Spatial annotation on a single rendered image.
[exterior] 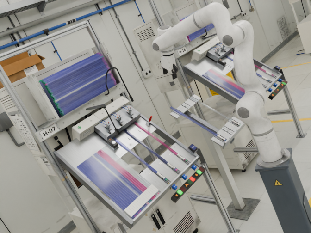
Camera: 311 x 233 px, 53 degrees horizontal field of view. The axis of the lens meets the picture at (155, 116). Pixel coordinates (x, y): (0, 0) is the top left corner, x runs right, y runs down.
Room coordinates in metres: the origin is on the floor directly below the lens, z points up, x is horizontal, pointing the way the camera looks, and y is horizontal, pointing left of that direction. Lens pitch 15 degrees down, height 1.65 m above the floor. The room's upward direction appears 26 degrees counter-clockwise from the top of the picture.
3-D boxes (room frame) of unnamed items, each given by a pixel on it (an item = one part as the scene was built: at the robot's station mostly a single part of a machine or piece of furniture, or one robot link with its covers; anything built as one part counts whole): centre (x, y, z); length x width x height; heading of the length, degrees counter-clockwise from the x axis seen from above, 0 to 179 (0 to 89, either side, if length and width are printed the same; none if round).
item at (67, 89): (2.26, 0.39, 1.52); 0.51 x 0.13 x 0.27; 128
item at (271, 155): (1.61, -0.51, 0.79); 0.19 x 0.19 x 0.18
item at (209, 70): (3.07, -0.76, 0.65); 1.01 x 0.73 x 1.29; 38
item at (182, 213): (2.32, 0.51, 0.31); 0.70 x 0.65 x 0.62; 128
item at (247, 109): (1.59, -0.49, 1.00); 0.19 x 0.12 x 0.24; 133
